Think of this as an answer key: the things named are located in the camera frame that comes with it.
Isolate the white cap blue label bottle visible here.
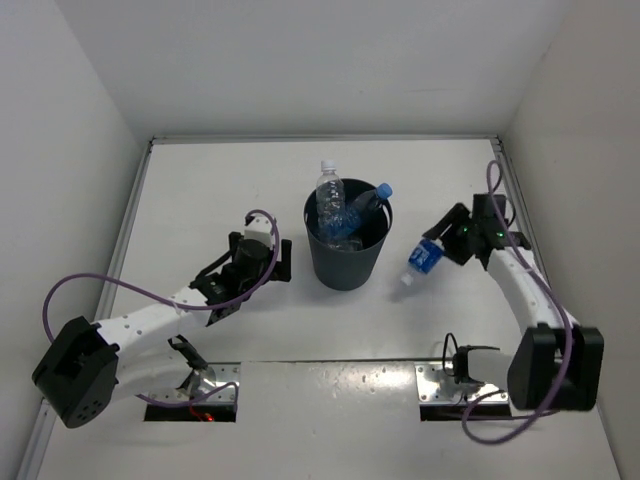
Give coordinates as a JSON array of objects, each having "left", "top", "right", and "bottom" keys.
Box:
[{"left": 400, "top": 238, "right": 444, "bottom": 286}]

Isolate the blue cap water bottle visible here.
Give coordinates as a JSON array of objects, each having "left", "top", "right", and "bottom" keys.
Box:
[{"left": 344, "top": 183, "right": 393, "bottom": 236}]

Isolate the clear unlabelled plastic bottle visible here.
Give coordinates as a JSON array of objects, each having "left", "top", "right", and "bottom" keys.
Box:
[{"left": 315, "top": 160, "right": 348, "bottom": 244}]

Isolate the clear bottle orange blue label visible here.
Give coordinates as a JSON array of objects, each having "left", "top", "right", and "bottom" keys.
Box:
[{"left": 327, "top": 235, "right": 363, "bottom": 252}]

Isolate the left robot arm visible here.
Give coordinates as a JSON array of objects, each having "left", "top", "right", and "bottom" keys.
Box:
[{"left": 32, "top": 232, "right": 292, "bottom": 429}]

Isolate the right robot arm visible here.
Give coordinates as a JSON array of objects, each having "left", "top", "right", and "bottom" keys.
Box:
[{"left": 422, "top": 193, "right": 604, "bottom": 411}]

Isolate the dark round waste bin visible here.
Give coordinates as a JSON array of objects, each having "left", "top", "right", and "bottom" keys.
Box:
[{"left": 303, "top": 179, "right": 392, "bottom": 291}]

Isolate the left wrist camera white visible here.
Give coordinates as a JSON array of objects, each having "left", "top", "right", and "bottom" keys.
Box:
[{"left": 244, "top": 213, "right": 273, "bottom": 248}]

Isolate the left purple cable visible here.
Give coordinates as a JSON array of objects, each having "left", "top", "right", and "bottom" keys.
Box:
[{"left": 41, "top": 208, "right": 278, "bottom": 407}]

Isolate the purple cable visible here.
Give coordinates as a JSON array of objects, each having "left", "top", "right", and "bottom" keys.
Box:
[
  {"left": 460, "top": 160, "right": 576, "bottom": 444},
  {"left": 41, "top": 208, "right": 278, "bottom": 407}
]

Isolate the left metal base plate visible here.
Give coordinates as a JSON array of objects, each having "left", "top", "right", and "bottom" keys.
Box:
[{"left": 147, "top": 363, "right": 241, "bottom": 406}]

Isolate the metal base plate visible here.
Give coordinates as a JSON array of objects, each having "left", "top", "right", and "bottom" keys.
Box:
[
  {"left": 414, "top": 361, "right": 509, "bottom": 406},
  {"left": 147, "top": 363, "right": 241, "bottom": 406}
]

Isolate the aluminium frame rail left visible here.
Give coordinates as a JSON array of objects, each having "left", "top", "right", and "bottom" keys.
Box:
[{"left": 102, "top": 134, "right": 156, "bottom": 301}]

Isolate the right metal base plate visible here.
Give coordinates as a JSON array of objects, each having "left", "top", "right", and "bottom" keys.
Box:
[{"left": 414, "top": 361, "right": 509, "bottom": 406}]

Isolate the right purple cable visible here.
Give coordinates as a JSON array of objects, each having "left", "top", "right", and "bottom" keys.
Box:
[{"left": 460, "top": 160, "right": 576, "bottom": 444}]

